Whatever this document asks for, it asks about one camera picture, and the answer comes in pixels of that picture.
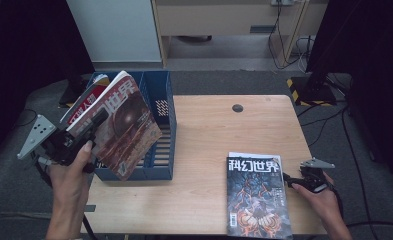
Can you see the person's right hand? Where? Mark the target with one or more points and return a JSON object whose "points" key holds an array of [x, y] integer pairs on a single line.
{"points": [[325, 203]]}

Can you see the white cabinet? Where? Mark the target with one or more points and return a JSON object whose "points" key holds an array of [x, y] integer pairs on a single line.
{"points": [[117, 30]]}

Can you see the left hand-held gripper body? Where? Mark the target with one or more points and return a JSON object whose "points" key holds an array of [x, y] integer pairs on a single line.
{"points": [[64, 146]]}

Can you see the black curtain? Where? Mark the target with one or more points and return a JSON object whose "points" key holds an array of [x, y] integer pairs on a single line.
{"points": [[24, 50], [377, 50]]}

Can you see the grey tape strip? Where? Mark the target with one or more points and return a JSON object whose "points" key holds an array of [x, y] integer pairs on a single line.
{"points": [[91, 208]]}

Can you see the dark magazine with orange figure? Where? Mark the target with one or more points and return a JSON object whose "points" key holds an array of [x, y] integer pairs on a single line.
{"points": [[257, 200]]}

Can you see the white power strip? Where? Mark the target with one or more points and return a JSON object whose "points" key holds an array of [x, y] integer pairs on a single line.
{"points": [[284, 2]]}

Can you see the portrait magazine with red banner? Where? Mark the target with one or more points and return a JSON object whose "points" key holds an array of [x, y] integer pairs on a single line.
{"points": [[90, 100]]}

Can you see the blue plastic file rack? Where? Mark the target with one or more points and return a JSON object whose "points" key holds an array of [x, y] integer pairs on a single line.
{"points": [[160, 86]]}

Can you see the person's left hand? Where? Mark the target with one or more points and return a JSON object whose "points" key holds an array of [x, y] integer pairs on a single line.
{"points": [[69, 183]]}

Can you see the reddish planet cover magazine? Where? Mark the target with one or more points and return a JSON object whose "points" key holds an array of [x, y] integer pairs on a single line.
{"points": [[127, 133]]}

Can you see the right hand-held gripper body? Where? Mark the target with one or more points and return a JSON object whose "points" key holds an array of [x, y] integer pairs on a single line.
{"points": [[313, 178]]}

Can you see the black stand with striped base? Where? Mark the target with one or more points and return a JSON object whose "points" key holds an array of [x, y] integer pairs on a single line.
{"points": [[72, 96], [314, 90]]}

